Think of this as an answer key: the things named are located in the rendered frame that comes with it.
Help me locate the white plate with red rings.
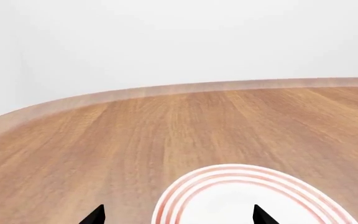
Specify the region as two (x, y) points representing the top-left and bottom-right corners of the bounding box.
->
(151, 163), (358, 224)

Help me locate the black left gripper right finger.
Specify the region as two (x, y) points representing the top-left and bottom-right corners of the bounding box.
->
(252, 203), (280, 224)

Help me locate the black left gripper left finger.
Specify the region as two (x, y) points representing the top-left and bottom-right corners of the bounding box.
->
(78, 203), (106, 224)

